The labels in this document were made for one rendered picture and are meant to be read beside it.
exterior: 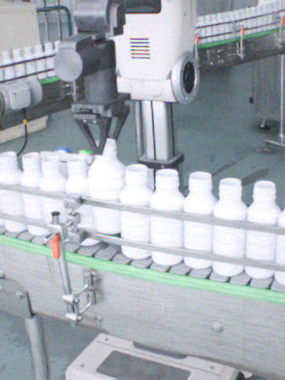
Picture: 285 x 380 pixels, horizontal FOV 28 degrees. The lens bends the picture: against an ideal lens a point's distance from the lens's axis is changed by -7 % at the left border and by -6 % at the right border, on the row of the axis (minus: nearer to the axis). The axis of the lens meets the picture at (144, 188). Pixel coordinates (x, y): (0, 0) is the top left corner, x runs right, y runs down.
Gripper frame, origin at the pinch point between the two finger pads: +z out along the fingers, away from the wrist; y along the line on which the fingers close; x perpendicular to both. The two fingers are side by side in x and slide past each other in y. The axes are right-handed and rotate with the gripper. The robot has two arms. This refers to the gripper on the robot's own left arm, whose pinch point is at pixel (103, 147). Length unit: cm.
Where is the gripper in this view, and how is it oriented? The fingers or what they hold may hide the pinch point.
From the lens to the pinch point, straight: 106.9
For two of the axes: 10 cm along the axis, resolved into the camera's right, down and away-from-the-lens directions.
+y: 4.6, -3.5, 8.2
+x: -8.9, -1.3, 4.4
